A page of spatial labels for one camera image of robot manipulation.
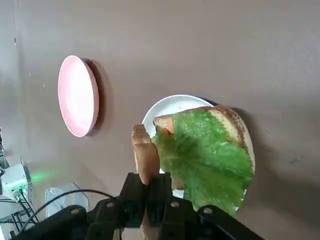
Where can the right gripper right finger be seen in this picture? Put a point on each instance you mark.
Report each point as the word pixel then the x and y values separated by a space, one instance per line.
pixel 162 200

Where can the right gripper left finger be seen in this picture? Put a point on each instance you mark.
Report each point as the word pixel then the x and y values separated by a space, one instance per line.
pixel 132 200

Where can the brown bread slice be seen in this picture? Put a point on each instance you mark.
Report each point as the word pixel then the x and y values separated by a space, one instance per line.
pixel 230 125
pixel 146 157

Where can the green lettuce leaf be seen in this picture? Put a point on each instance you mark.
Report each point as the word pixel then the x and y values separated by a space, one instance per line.
pixel 205 160

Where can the white plate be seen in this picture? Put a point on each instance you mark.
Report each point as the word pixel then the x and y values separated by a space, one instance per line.
pixel 175 105

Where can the salmon pink plate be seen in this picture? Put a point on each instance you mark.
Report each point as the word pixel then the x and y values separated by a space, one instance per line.
pixel 77 97

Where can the clear plastic container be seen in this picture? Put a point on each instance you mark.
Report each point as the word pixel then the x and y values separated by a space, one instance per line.
pixel 67 200

